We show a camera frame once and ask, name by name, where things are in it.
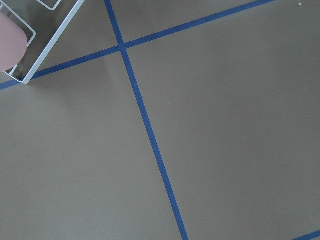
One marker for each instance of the pink plate in rack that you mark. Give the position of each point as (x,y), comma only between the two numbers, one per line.
(13,43)

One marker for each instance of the white wire dish rack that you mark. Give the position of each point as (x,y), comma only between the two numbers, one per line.
(43,22)

